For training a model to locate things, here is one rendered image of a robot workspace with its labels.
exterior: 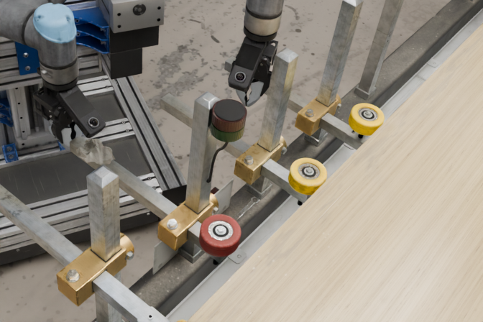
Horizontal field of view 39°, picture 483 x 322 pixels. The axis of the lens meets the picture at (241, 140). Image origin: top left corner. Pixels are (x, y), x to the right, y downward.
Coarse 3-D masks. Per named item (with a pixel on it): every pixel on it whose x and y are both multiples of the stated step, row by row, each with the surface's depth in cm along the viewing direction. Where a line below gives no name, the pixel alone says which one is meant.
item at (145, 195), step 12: (72, 144) 148; (96, 168) 147; (120, 168) 145; (120, 180) 143; (132, 180) 143; (132, 192) 142; (144, 192) 141; (156, 192) 141; (144, 204) 141; (156, 204) 139; (168, 204) 139; (192, 228) 136; (192, 240) 137
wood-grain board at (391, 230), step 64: (448, 64) 178; (384, 128) 157; (448, 128) 160; (320, 192) 141; (384, 192) 143; (448, 192) 145; (256, 256) 128; (320, 256) 130; (384, 256) 131; (448, 256) 133; (192, 320) 117; (256, 320) 118; (320, 320) 120; (384, 320) 121; (448, 320) 123
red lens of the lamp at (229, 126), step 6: (216, 102) 117; (240, 102) 118; (246, 114) 116; (216, 120) 115; (222, 120) 114; (240, 120) 115; (216, 126) 116; (222, 126) 115; (228, 126) 115; (234, 126) 115; (240, 126) 116
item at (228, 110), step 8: (216, 104) 117; (224, 104) 117; (232, 104) 117; (240, 104) 117; (216, 112) 115; (224, 112) 115; (232, 112) 116; (240, 112) 116; (224, 120) 114; (232, 120) 114; (208, 128) 120; (208, 136) 121; (224, 144) 122; (216, 152) 125
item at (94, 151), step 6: (84, 144) 148; (90, 144) 147; (96, 144) 147; (102, 144) 148; (78, 150) 145; (84, 150) 145; (90, 150) 146; (96, 150) 145; (102, 150) 147; (108, 150) 147; (78, 156) 145; (84, 156) 145; (90, 156) 145; (96, 156) 145; (102, 156) 145; (108, 156) 145; (96, 162) 145; (102, 162) 145; (108, 162) 145
